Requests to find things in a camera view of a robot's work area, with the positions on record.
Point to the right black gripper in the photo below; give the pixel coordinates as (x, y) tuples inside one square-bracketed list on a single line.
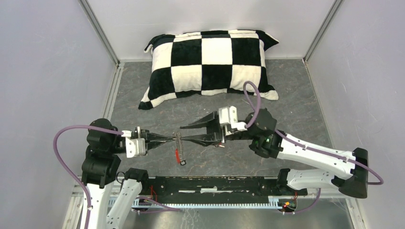
[(216, 133)]

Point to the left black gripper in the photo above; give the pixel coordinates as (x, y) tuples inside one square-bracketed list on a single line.
[(159, 139)]

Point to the metal keyring with red handle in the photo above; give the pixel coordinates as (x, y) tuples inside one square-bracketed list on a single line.
[(179, 147)]

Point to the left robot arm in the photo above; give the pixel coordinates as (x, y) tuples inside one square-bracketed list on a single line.
[(100, 169)]

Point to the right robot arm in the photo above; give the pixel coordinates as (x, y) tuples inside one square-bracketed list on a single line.
[(345, 171)]

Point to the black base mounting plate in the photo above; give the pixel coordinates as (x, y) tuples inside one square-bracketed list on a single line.
[(216, 190)]

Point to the black white checkered pillow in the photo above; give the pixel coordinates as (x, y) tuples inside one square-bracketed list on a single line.
[(208, 63)]

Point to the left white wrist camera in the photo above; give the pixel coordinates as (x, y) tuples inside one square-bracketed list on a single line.
[(134, 143)]

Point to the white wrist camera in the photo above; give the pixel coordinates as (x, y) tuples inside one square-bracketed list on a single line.
[(134, 143), (228, 120)]

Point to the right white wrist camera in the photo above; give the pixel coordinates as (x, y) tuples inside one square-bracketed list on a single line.
[(228, 120)]

